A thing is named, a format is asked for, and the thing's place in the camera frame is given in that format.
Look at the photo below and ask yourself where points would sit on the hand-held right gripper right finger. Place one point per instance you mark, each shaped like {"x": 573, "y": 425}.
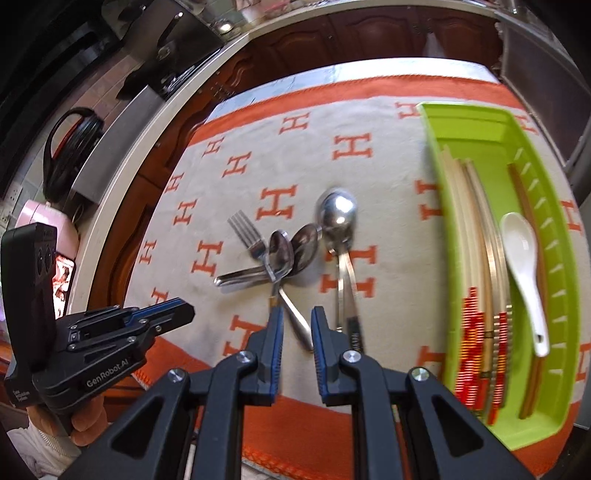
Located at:
{"x": 318, "y": 350}

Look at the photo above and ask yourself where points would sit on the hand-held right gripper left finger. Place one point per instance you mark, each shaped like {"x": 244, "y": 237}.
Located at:
{"x": 277, "y": 341}

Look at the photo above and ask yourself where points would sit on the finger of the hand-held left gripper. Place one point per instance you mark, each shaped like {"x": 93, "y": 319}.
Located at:
{"x": 115, "y": 314}
{"x": 171, "y": 319}

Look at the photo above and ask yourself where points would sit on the steel fork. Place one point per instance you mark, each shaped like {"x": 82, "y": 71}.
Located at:
{"x": 242, "y": 226}

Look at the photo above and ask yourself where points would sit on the large steel spoon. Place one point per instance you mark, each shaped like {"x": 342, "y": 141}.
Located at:
{"x": 337, "y": 210}

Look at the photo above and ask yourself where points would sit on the bundle of mixed chopsticks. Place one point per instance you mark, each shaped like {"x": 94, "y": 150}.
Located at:
{"x": 466, "y": 221}

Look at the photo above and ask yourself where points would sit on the white ceramic spoon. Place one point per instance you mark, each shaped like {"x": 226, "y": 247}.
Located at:
{"x": 519, "y": 240}

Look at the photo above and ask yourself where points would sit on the green plastic tray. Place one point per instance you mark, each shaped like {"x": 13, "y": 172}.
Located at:
{"x": 466, "y": 134}

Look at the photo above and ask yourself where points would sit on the person's left forearm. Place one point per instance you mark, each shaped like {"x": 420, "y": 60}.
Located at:
{"x": 41, "y": 454}

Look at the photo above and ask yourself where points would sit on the person's left hand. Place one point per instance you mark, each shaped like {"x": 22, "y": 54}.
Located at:
{"x": 90, "y": 420}

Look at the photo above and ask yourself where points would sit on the smartphone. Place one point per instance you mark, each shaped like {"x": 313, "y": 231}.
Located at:
{"x": 64, "y": 286}

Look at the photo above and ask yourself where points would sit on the pink appliance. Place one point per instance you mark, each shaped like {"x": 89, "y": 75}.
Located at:
{"x": 55, "y": 221}

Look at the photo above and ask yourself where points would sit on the small steel spoon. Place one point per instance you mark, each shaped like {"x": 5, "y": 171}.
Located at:
{"x": 307, "y": 244}
{"x": 281, "y": 254}

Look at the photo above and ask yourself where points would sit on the orange beige printed blanket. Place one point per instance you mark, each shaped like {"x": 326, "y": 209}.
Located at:
{"x": 392, "y": 221}

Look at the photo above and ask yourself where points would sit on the black kettle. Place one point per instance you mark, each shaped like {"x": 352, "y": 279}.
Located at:
{"x": 81, "y": 138}

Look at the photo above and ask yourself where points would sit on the stainless steel panel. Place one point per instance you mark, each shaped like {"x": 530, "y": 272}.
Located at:
{"x": 120, "y": 138}

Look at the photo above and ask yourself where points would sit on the black range hood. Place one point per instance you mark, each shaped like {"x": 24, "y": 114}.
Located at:
{"x": 37, "y": 69}

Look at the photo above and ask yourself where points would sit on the stainless steel stove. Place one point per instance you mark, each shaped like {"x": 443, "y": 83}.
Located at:
{"x": 198, "y": 37}

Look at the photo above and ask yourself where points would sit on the small metal bowl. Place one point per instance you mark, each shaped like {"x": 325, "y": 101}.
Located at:
{"x": 225, "y": 26}

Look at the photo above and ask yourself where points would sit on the clear plastic bag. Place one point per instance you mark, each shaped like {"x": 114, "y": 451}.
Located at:
{"x": 434, "y": 48}

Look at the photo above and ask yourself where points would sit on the white wall socket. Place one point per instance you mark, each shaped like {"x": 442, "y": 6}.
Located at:
{"x": 11, "y": 198}

